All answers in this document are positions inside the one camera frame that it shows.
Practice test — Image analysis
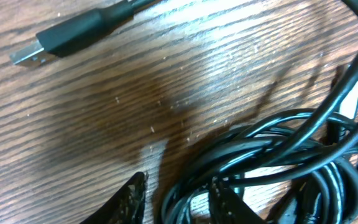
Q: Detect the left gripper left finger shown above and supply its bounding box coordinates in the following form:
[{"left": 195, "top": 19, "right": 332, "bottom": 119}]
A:
[{"left": 81, "top": 172, "right": 147, "bottom": 224}]

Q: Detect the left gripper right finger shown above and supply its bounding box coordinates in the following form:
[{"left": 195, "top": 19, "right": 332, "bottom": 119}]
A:
[{"left": 208, "top": 179, "right": 266, "bottom": 224}]

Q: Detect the black USB-A cable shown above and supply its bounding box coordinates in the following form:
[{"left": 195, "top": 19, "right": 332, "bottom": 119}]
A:
[{"left": 9, "top": 0, "right": 358, "bottom": 224}]

